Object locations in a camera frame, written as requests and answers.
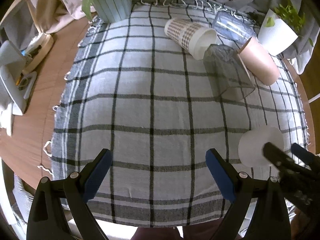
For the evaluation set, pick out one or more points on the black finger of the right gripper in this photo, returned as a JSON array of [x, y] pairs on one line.
[[307, 157], [297, 182]]

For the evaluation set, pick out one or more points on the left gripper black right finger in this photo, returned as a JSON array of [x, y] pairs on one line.
[[270, 219]]

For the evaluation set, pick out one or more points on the white plastic cup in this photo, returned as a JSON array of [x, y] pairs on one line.
[[250, 148]]

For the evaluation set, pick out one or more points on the pink cup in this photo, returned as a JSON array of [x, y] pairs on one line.
[[259, 62]]

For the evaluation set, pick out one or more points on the smoky square glass cup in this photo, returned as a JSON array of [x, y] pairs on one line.
[[228, 76]]

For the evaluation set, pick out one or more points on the clear blue plastic cup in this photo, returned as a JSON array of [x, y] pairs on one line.
[[231, 31]]

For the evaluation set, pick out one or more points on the plaid patterned paper cup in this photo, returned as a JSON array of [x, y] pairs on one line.
[[191, 36]]

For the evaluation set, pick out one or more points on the white plant pot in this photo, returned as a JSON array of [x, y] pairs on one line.
[[275, 35]]

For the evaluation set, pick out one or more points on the white tablet stand device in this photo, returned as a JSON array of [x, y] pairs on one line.
[[15, 86]]

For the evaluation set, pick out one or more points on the green potted plant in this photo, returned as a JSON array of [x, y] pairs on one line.
[[290, 15]]

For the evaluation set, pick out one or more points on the checkered grey white tablecloth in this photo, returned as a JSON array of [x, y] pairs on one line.
[[136, 92]]

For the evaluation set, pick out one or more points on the round wooden tray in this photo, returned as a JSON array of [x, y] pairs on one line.
[[37, 50]]

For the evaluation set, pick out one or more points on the pink curtain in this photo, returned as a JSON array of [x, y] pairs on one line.
[[53, 15]]

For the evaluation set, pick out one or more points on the wooden chair back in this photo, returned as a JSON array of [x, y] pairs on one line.
[[15, 7]]

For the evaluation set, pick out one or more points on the light blue ribbed vase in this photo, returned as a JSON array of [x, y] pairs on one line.
[[112, 11]]

